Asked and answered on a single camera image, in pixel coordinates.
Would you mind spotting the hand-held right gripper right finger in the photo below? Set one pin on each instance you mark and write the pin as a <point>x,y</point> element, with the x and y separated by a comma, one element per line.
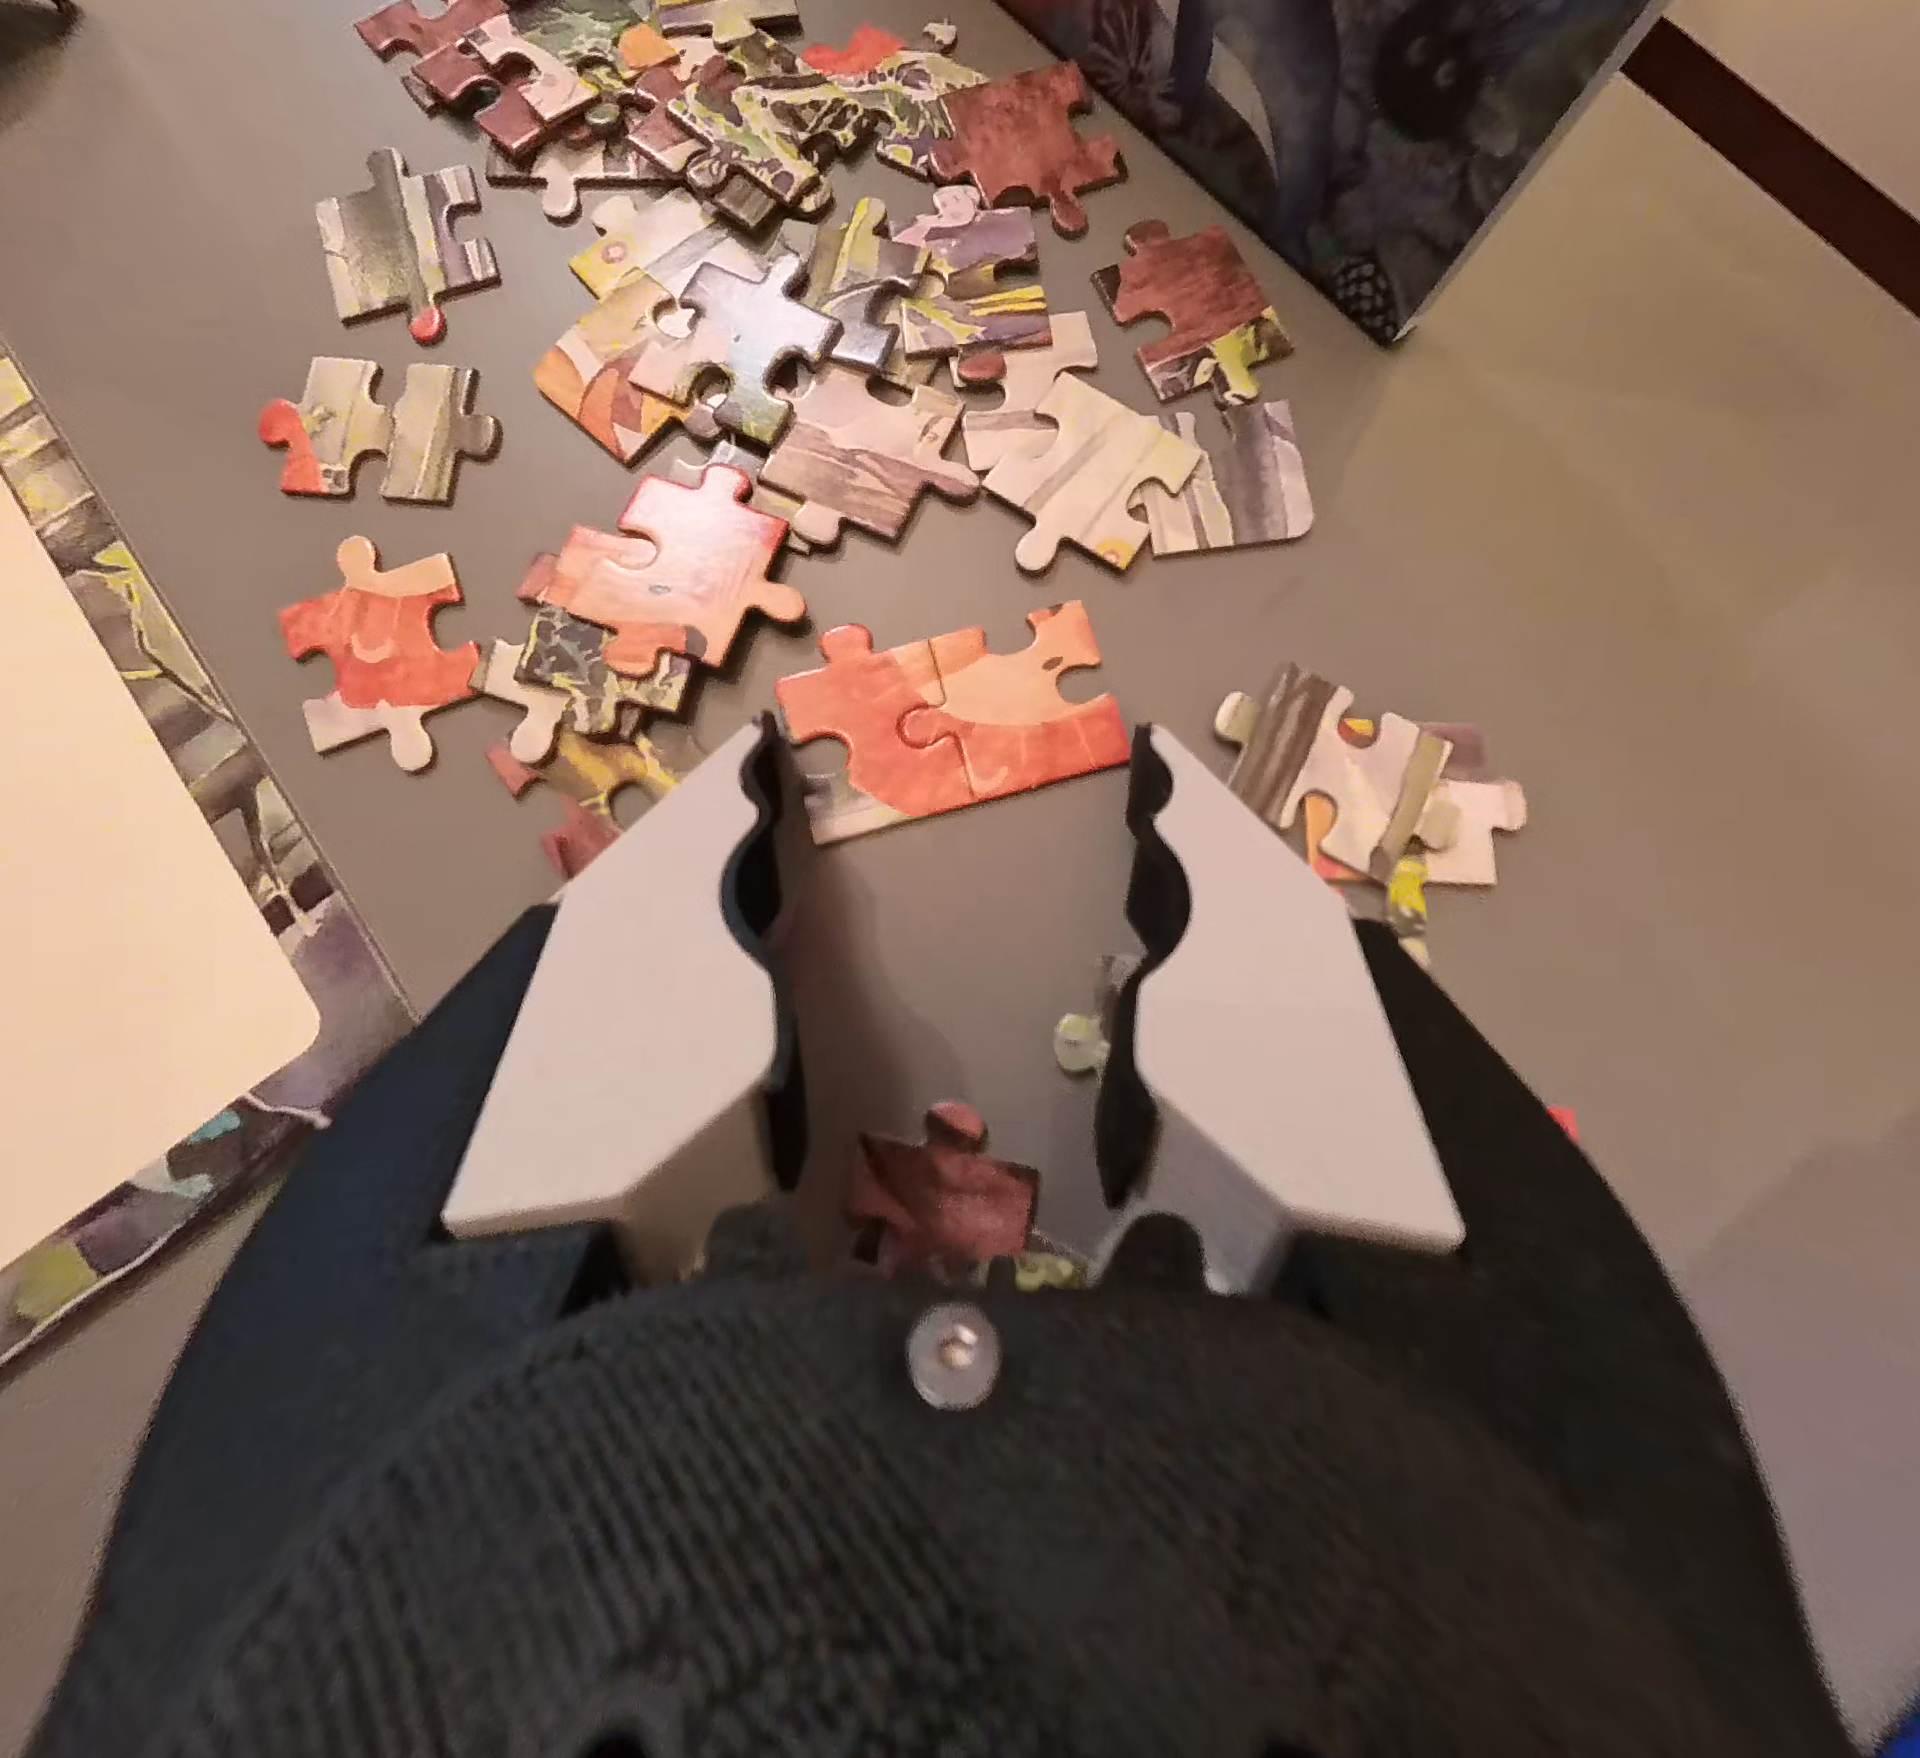
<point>1290,1068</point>

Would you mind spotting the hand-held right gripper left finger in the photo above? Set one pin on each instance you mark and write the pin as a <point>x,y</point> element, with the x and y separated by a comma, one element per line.
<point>630,1053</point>

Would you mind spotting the pile of jigsaw puzzle pieces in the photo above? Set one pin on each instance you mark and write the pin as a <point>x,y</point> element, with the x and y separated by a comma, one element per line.
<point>781,332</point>

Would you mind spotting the jigsaw puzzle frame board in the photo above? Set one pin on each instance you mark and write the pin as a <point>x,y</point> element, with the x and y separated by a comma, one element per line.
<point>137,888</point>

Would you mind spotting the illustrated cardboard puzzle box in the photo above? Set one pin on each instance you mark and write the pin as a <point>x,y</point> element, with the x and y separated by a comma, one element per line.
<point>1350,32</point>

